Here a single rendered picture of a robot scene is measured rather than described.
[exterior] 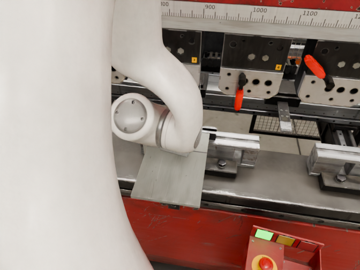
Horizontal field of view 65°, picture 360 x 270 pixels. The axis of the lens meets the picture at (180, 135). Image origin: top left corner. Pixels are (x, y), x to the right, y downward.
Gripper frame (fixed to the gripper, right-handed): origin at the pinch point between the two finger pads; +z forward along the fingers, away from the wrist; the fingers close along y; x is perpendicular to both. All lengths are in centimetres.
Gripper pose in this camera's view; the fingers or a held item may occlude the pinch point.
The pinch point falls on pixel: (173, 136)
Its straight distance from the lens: 79.1
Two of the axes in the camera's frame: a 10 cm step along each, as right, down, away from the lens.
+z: 2.2, 1.2, 9.7
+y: -9.4, -2.5, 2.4
